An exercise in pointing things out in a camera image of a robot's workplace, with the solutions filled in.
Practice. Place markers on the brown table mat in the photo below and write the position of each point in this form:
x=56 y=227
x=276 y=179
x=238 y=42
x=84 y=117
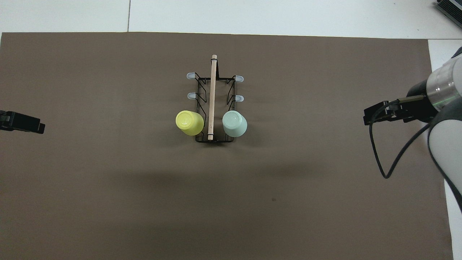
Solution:
x=108 y=180

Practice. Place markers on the pale green plastic cup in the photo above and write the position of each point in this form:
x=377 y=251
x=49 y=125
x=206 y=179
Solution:
x=234 y=123

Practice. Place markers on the yellow plastic cup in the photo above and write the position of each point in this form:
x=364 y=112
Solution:
x=187 y=122

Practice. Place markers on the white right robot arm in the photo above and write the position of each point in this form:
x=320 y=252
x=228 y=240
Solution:
x=447 y=144

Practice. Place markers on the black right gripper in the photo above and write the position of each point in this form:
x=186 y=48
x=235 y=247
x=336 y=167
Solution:
x=422 y=101

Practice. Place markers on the grey ribbed device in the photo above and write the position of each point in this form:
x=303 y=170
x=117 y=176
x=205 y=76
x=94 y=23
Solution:
x=451 y=8

